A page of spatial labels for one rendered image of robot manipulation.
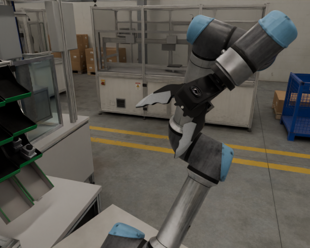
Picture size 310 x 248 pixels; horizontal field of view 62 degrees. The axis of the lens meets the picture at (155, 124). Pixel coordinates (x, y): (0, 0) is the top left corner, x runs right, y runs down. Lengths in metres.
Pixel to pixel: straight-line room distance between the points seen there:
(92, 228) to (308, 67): 8.57
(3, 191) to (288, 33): 1.31
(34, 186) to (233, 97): 3.79
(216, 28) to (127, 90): 4.50
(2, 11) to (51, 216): 1.48
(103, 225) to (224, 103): 3.66
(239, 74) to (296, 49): 8.65
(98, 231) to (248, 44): 1.15
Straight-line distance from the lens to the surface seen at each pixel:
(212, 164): 0.86
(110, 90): 5.27
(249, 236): 2.71
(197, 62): 0.70
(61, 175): 2.66
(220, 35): 0.67
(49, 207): 1.64
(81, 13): 10.68
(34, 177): 1.54
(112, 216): 1.49
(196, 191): 0.88
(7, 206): 1.43
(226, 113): 4.78
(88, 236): 1.41
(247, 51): 0.55
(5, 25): 2.28
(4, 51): 2.26
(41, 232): 1.50
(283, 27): 0.57
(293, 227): 2.97
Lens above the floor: 1.84
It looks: 22 degrees down
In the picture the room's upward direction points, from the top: straight up
